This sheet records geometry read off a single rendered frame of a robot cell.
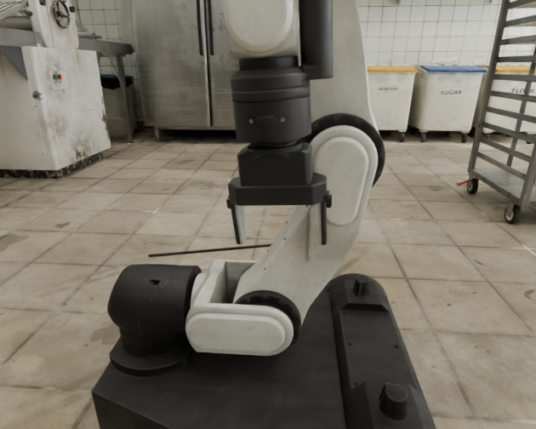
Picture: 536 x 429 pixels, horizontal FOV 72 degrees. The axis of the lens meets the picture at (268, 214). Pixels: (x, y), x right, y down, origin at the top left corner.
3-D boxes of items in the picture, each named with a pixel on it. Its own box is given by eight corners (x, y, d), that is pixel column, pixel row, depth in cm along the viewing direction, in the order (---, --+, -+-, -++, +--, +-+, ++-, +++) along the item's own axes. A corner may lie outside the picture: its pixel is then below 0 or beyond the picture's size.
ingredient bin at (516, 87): (481, 144, 381) (498, 64, 353) (460, 134, 440) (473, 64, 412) (538, 145, 375) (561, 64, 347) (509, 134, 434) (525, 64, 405)
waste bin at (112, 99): (147, 129, 468) (140, 74, 443) (128, 137, 418) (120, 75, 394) (105, 129, 472) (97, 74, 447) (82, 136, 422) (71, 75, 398)
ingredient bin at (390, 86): (356, 142, 390) (362, 64, 361) (347, 132, 448) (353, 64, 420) (408, 143, 386) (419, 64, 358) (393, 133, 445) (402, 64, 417)
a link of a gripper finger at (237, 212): (247, 236, 51) (242, 193, 49) (242, 247, 48) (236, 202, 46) (236, 236, 51) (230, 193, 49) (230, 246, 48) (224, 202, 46)
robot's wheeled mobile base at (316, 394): (68, 503, 66) (21, 356, 53) (166, 318, 114) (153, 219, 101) (437, 537, 61) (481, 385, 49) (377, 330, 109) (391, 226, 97)
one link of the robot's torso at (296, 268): (215, 351, 71) (311, 111, 53) (232, 293, 90) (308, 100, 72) (290, 378, 72) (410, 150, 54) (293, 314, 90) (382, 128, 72)
